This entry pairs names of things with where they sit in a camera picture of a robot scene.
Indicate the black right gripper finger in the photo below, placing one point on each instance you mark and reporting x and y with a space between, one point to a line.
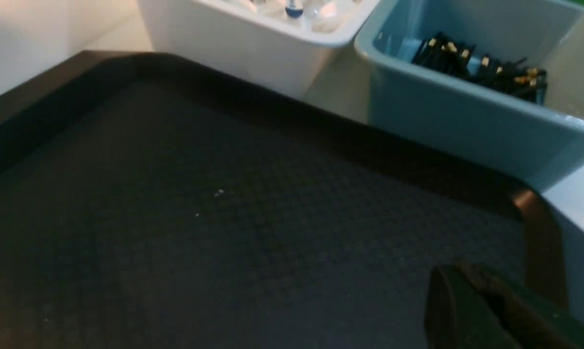
473 306

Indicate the blue-grey chopstick bin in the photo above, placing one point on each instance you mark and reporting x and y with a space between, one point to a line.
540 142

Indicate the bundle of black chopsticks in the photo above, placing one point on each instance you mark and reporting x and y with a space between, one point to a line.
443 54

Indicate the white spoon bin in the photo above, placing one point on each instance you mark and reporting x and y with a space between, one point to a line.
272 53

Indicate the black serving tray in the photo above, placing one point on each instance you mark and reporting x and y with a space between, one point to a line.
148 202

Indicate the white spoon blue mark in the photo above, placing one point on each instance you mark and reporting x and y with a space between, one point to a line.
294 8

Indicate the large white plastic tub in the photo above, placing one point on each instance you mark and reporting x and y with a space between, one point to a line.
37 34

